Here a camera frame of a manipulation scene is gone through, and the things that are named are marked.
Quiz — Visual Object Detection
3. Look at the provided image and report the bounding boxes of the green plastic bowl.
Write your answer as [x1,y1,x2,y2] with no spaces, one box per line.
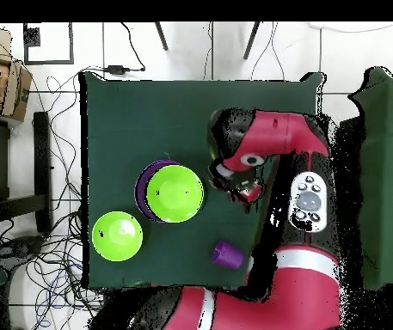
[145,164,206,223]
[91,211,144,262]

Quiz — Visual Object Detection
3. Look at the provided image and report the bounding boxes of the black bench frame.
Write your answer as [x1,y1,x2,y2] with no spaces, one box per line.
[0,111,53,235]

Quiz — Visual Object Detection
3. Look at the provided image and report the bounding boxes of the black square frame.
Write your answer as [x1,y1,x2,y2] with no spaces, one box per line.
[22,21,75,65]

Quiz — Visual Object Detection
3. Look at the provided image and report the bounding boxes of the purple plastic cup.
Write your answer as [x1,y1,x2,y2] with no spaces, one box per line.
[211,240,245,270]

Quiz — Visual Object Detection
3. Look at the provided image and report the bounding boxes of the black power adapter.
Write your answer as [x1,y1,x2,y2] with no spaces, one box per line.
[104,64,132,75]

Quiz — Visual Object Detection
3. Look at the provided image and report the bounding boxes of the black stand foot with knob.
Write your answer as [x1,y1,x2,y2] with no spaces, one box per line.
[0,233,49,263]

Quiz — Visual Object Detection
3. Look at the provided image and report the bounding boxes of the brown cardboard box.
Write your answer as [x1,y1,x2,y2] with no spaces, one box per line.
[0,27,34,123]

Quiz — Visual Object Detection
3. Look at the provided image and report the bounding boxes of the black tripod leg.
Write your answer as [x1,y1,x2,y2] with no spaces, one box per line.
[243,21,261,60]
[154,21,169,52]

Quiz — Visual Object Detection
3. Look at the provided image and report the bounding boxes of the purple plastic bowl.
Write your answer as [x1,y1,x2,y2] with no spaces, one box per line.
[133,158,183,224]

